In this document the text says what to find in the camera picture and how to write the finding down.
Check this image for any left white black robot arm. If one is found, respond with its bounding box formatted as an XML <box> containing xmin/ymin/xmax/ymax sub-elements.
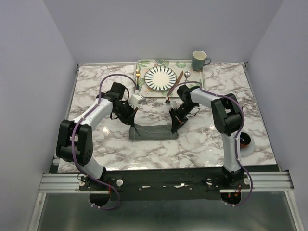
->
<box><xmin>56</xmin><ymin>82</ymin><xmax>142</xmax><ymax>190</ymax></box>

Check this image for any small white saucer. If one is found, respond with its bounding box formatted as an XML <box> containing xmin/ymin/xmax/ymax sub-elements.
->
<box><xmin>240</xmin><ymin>131</ymin><xmax>255</xmax><ymax>157</ymax></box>

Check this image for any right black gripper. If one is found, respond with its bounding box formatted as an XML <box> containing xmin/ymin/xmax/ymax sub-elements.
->
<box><xmin>168</xmin><ymin>103</ymin><xmax>196</xmax><ymax>134</ymax></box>

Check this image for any orange black object on saucer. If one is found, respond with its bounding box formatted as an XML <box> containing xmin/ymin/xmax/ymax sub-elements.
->
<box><xmin>240</xmin><ymin>132</ymin><xmax>251</xmax><ymax>149</ymax></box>

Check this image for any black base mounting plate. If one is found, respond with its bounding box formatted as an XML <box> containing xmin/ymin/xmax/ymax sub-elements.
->
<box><xmin>79</xmin><ymin>167</ymin><xmax>250</xmax><ymax>201</ymax></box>

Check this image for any aluminium frame rail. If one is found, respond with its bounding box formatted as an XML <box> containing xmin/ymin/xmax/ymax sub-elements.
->
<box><xmin>38</xmin><ymin>171</ymin><xmax>294</xmax><ymax>194</ymax></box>

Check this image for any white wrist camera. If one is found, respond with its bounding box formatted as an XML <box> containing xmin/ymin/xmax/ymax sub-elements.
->
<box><xmin>129</xmin><ymin>94</ymin><xmax>145</xmax><ymax>106</ymax></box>
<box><xmin>170</xmin><ymin>100</ymin><xmax>178</xmax><ymax>109</ymax></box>

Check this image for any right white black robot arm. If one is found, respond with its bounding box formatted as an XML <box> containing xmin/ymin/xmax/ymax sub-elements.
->
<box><xmin>169</xmin><ymin>85</ymin><xmax>244</xmax><ymax>189</ymax></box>

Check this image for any teal ceramic mug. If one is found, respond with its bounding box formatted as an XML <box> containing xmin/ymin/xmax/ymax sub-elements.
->
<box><xmin>191</xmin><ymin>51</ymin><xmax>212</xmax><ymax>71</ymax></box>

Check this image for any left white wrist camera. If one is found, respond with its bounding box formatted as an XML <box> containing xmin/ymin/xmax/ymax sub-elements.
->
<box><xmin>129</xmin><ymin>94</ymin><xmax>145</xmax><ymax>106</ymax></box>

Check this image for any silver spoon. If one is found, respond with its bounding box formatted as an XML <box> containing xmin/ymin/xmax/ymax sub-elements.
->
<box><xmin>184</xmin><ymin>71</ymin><xmax>191</xmax><ymax>83</ymax></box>

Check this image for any striped white plate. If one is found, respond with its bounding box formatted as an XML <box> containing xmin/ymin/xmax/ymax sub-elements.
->
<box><xmin>144</xmin><ymin>66</ymin><xmax>177</xmax><ymax>91</ymax></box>

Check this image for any floral serving tray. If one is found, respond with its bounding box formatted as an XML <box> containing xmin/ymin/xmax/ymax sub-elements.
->
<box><xmin>135</xmin><ymin>59</ymin><xmax>205</xmax><ymax>98</ymax></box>

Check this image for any grey cloth napkin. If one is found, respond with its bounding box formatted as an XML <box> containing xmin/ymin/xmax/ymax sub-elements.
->
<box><xmin>129</xmin><ymin>124</ymin><xmax>179</xmax><ymax>141</ymax></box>

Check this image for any gold green-handled fork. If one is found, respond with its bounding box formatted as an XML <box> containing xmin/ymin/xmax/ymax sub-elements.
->
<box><xmin>135</xmin><ymin>69</ymin><xmax>141</xmax><ymax>90</ymax></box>

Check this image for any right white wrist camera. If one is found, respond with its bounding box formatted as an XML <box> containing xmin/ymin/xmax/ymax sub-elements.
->
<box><xmin>170</xmin><ymin>100</ymin><xmax>178</xmax><ymax>109</ymax></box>

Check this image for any bronze knife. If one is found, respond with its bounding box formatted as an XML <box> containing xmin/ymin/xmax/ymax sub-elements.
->
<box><xmin>167</xmin><ymin>71</ymin><xmax>184</xmax><ymax>96</ymax></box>

